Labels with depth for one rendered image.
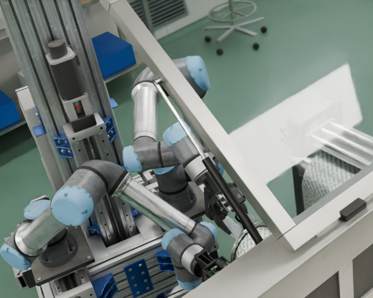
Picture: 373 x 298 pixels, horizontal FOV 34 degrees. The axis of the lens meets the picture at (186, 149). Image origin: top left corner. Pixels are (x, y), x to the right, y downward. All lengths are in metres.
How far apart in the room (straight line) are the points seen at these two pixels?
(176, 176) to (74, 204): 0.60
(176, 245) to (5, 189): 2.67
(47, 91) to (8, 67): 2.82
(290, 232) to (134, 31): 0.43
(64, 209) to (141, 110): 0.37
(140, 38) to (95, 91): 1.18
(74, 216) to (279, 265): 0.97
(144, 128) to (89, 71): 0.48
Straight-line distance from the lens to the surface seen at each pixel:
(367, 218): 1.05
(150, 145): 1.71
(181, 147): 1.59
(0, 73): 4.99
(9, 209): 4.14
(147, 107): 1.87
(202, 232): 1.93
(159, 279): 2.55
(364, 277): 1.15
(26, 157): 4.57
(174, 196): 2.34
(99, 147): 2.25
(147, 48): 1.06
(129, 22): 1.08
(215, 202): 1.57
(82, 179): 1.83
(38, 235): 2.04
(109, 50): 4.74
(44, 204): 2.26
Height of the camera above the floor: 2.36
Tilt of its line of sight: 35 degrees down
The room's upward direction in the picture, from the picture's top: 13 degrees counter-clockwise
